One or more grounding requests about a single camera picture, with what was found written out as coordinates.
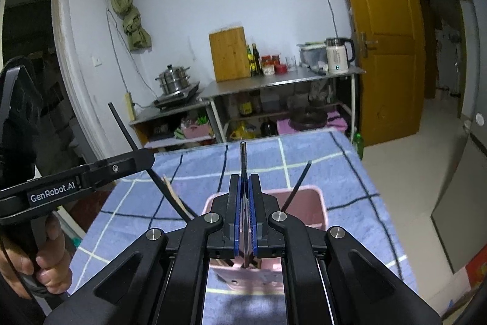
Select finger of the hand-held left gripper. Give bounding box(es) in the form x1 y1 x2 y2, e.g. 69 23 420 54
86 148 156 189

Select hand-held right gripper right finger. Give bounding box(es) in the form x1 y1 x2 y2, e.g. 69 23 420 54
248 174 444 325

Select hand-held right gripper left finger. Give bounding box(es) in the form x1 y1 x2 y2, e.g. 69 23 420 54
44 174 242 325

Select slim black chopstick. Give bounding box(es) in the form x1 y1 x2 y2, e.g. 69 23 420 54
240 141 252 268
282 160 313 214
108 102 198 223

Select light bamboo chopstick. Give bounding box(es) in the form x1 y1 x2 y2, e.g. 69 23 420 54
162 175 191 221

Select pink plastic utensil basket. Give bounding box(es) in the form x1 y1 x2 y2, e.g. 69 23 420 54
201 186 328 295

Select person's left hand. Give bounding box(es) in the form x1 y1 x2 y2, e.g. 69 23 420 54
0 213 73 300

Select low steel table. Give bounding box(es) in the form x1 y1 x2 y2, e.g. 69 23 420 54
128 98 216 150

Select yellow plastic bag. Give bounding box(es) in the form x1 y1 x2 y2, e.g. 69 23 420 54
230 123 256 141

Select black induction cooker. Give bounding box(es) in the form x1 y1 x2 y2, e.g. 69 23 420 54
153 81 201 109

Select dark glass bottle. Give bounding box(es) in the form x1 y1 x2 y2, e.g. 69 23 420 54
261 117 277 137

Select blue checked tablecloth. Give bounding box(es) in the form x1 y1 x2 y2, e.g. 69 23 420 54
70 130 419 325

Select steel steamer pot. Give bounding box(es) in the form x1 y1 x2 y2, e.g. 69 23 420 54
155 64 191 96

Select dark round pot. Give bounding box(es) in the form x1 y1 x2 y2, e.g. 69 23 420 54
289 108 329 131

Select green plastic bottle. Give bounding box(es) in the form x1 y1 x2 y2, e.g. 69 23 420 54
352 132 365 160

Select steel shelf table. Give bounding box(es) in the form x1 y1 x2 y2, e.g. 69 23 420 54
200 66 367 143

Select green knotted curtain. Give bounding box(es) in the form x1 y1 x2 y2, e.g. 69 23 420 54
107 0 152 52

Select wooden cutting board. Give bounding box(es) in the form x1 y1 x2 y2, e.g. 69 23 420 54
209 27 252 83

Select grey plastic container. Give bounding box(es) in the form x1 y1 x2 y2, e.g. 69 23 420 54
297 42 328 69

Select white electric kettle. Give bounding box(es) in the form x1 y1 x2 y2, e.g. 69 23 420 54
324 37 356 75

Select grey refrigerator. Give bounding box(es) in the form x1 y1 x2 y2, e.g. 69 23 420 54
430 0 487 274

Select yellow wooden door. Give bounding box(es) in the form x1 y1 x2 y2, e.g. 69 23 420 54
326 0 427 148

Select colourful cardboard box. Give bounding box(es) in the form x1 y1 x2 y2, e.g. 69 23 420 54
466 254 487 290

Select white door frame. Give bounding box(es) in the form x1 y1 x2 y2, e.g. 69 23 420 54
47 0 139 196

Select metal door handle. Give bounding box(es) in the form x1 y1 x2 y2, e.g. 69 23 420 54
359 32 378 59

